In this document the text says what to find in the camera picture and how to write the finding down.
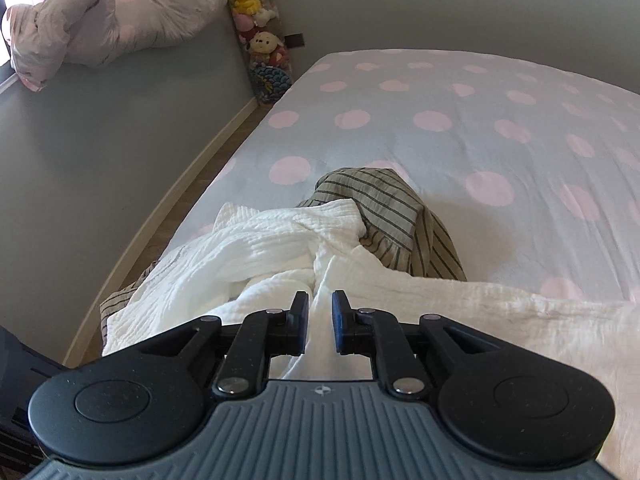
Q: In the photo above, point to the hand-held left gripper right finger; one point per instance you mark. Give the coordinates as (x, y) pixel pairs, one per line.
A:
(341, 321)

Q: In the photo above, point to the pink-dotted rolled duvet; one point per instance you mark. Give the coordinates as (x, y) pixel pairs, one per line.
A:
(125, 15)

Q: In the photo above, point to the white muslin garment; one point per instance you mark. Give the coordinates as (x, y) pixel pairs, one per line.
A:
(280, 255)

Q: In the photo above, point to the dark wall socket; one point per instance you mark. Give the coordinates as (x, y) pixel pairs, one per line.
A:
(295, 40)

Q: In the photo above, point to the black object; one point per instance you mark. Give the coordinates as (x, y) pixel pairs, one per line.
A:
(20, 375)

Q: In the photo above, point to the pile of plush toys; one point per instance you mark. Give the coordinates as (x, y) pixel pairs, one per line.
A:
(257, 25)

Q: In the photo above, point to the bed with pink-dotted sheet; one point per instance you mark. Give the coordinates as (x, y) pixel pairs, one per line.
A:
(450, 125)

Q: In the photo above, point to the beige striped garment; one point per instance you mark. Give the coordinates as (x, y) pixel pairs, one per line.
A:
(390, 205)

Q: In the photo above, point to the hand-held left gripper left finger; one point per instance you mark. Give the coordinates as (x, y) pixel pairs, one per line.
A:
(300, 321)

